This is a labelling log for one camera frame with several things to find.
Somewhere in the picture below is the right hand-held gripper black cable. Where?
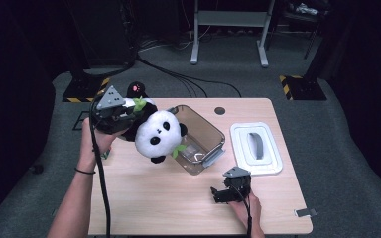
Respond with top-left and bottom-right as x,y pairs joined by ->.
230,186 -> 253,238

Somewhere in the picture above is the thick black floor cable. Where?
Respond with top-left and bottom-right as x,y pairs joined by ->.
80,49 -> 139,79

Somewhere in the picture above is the white metal stand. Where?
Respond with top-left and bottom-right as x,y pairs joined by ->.
190,0 -> 277,68

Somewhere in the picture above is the black wristband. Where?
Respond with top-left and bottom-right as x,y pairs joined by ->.
73,167 -> 97,176

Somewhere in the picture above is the large dark cabinet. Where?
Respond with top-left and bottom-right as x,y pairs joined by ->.
63,0 -> 137,67

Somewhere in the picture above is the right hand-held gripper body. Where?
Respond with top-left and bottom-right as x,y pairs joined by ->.
221,166 -> 253,202

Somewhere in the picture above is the black striped stand base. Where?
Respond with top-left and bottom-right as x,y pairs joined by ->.
279,74 -> 327,101
62,73 -> 111,103

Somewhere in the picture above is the panda plush toy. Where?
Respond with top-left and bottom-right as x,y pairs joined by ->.
120,81 -> 189,165

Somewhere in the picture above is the white floor cable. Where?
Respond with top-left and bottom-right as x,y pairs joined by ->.
138,31 -> 212,53

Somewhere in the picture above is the dark curtain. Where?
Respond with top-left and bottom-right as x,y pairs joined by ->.
326,0 -> 381,212
0,0 -> 58,229

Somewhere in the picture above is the hand-held gripper black cable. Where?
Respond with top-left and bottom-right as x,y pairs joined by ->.
230,186 -> 253,238
88,98 -> 112,238

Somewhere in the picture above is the person's right hand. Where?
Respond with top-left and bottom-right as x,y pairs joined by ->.
227,191 -> 262,232

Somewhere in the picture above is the dark chair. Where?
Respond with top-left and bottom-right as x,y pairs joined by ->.
267,0 -> 331,60

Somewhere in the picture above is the thin black floor cable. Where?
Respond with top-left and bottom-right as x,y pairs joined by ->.
165,70 -> 208,98
175,76 -> 196,97
137,56 -> 242,98

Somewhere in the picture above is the person's left hand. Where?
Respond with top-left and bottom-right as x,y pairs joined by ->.
77,117 -> 127,173

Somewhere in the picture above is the left hand-held gripper black cable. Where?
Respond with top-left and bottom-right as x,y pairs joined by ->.
88,98 -> 112,238

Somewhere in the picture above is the clear brown storage box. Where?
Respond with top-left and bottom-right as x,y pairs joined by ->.
167,104 -> 226,177

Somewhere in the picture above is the crumpled white cloth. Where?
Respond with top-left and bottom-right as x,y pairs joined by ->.
290,2 -> 320,16

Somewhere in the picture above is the white lid with grey handle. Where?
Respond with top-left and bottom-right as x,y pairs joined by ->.
229,122 -> 284,177

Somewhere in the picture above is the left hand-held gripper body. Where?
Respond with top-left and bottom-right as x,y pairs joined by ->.
90,85 -> 137,135

